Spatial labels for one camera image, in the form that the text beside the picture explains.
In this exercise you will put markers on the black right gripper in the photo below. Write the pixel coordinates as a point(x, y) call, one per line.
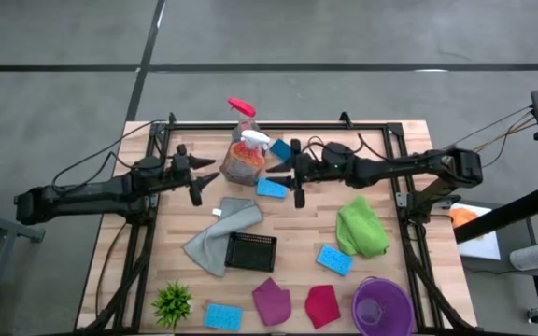
point(306, 170)

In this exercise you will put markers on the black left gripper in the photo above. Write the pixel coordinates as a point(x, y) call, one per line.
point(178, 170)

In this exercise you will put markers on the light blue sponge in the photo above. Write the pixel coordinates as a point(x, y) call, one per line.
point(334, 260)
point(222, 317)
point(271, 189)

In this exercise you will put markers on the dark blue sponge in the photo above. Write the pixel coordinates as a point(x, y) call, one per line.
point(279, 150)

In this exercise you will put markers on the orange spray bottle white trigger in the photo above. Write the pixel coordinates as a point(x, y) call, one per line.
point(249, 154)

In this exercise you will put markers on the clear spray bottle red trigger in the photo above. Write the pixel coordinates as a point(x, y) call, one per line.
point(242, 108)

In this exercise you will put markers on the grey cloth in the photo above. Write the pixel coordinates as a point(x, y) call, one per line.
point(208, 247)

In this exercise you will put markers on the green cloth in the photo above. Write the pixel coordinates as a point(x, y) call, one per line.
point(362, 231)

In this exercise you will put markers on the purple cloth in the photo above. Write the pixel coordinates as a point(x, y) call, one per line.
point(271, 303)

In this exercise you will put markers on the red cloth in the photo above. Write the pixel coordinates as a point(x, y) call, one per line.
point(322, 305)

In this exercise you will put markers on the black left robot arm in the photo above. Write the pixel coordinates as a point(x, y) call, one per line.
point(87, 196)

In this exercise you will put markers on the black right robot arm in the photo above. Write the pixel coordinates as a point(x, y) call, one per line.
point(404, 165)

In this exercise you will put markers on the black slotted plastic basket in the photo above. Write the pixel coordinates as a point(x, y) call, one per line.
point(250, 254)

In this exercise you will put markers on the green plant in white pot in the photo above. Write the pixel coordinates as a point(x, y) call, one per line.
point(172, 305)

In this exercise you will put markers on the purple plastic bucket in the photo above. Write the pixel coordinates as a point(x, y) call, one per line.
point(390, 298)

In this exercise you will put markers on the orange object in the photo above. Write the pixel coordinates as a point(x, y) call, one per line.
point(462, 217)

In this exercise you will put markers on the white board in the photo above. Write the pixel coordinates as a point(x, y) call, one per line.
point(481, 245)

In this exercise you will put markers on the black equipment stand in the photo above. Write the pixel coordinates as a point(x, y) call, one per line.
point(507, 212)

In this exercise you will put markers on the white paper roll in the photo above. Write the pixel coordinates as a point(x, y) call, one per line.
point(530, 256)

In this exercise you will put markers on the black caster wheel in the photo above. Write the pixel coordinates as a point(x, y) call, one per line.
point(535, 315)

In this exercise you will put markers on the black aluminium table frame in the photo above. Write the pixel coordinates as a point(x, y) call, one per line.
point(320, 126)

